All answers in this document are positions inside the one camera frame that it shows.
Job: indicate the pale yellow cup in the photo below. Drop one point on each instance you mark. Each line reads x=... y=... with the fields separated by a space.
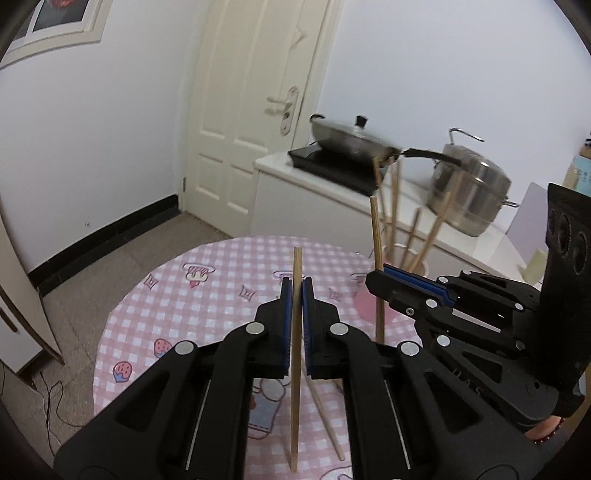
x=535 y=267

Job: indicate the white framed window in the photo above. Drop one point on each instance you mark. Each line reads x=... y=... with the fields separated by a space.
x=69 y=32

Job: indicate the person's right forearm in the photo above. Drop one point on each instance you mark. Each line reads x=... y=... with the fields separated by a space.
x=542 y=429

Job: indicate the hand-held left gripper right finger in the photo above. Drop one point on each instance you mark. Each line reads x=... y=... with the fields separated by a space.
x=305 y=323

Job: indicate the white door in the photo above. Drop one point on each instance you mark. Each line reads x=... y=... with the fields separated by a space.
x=240 y=115

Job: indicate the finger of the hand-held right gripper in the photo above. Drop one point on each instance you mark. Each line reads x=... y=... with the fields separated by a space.
x=415 y=281
x=392 y=290

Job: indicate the steel steamer pot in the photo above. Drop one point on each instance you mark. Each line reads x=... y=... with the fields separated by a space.
x=471 y=198

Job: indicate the white board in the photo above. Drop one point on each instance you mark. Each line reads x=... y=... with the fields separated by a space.
x=526 y=221

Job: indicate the pink checked tablecloth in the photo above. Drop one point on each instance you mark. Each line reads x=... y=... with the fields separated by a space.
x=184 y=323

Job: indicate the white counter cabinet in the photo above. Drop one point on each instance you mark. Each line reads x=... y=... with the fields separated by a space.
x=300 y=203

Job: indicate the white wooden cabinet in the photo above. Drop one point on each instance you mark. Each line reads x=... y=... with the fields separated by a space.
x=18 y=314

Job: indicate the pink cup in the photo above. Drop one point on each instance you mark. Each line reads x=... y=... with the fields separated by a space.
x=367 y=304

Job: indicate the black induction cooker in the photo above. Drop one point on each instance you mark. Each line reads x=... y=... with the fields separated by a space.
x=323 y=161

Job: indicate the beige box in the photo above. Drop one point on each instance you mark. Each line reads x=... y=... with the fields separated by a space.
x=579 y=173

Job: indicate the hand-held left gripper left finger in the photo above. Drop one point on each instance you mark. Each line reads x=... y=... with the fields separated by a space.
x=287 y=323

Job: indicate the steel wok with lid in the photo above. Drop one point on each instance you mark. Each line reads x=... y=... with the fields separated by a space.
x=346 y=138

